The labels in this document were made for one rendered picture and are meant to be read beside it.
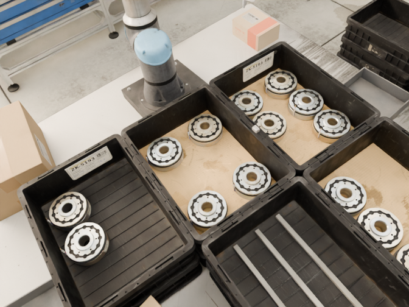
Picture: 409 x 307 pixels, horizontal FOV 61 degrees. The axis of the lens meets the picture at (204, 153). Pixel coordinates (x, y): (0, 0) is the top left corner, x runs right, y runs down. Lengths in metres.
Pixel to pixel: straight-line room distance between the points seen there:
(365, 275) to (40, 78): 2.45
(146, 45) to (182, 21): 1.80
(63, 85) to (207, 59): 1.43
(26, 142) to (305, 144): 0.84
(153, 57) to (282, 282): 0.75
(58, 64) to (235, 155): 2.07
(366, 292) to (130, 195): 0.63
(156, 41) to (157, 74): 0.10
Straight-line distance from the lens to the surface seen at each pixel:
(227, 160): 1.01
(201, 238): 0.80
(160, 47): 1.15
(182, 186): 0.97
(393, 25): 2.12
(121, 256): 0.93
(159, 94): 1.24
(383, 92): 1.43
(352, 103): 1.08
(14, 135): 1.24
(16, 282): 1.18
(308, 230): 0.93
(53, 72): 2.83
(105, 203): 1.01
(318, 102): 1.12
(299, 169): 0.88
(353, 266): 0.92
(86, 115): 1.41
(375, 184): 1.03
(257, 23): 1.54
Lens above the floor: 1.68
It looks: 56 degrees down
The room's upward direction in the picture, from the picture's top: 9 degrees counter-clockwise
